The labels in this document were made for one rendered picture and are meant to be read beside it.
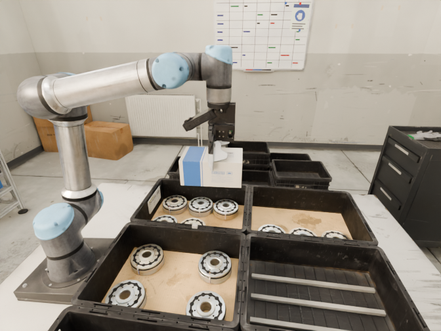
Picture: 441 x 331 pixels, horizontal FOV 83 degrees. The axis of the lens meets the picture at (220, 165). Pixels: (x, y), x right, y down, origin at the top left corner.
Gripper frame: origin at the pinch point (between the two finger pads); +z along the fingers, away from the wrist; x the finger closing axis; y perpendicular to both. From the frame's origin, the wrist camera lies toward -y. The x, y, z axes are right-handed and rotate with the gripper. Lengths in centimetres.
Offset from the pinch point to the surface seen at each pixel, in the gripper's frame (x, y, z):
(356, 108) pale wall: 284, 168, 46
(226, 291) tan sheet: -27.7, 6.9, 27.9
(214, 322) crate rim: -42.5, 5.2, 18.0
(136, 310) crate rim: -41.5, -12.6, 18.1
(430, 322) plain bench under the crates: -23, 70, 40
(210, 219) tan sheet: 3.9, -1.2, 28.0
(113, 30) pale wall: 284, -162, -46
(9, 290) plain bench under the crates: -24, -68, 42
